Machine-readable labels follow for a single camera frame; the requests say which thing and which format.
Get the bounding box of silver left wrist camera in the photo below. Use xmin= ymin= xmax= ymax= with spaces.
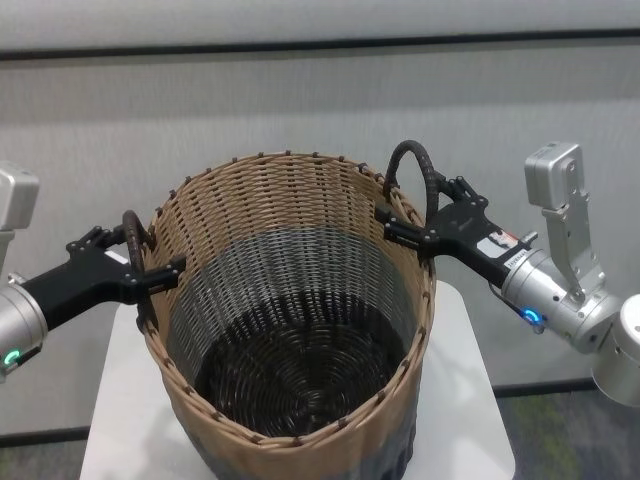
xmin=0 ymin=160 xmax=41 ymax=281

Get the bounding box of tan wicker clothes basket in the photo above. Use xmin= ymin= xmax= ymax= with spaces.
xmin=121 ymin=139 xmax=439 ymax=480

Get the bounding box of white board black edge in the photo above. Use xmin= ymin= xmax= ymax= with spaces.
xmin=0 ymin=0 xmax=640 ymax=64

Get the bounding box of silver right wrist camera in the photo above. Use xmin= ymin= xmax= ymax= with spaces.
xmin=523 ymin=142 xmax=609 ymax=304

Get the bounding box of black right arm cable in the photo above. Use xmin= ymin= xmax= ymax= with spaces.
xmin=487 ymin=282 xmax=546 ymax=337

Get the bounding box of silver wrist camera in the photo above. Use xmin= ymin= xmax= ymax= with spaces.
xmin=0 ymin=160 xmax=41 ymax=281
xmin=523 ymin=142 xmax=609 ymax=304

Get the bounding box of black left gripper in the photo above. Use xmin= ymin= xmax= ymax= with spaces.
xmin=22 ymin=225 xmax=188 ymax=332

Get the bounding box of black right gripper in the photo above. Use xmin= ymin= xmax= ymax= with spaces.
xmin=374 ymin=171 xmax=532 ymax=285

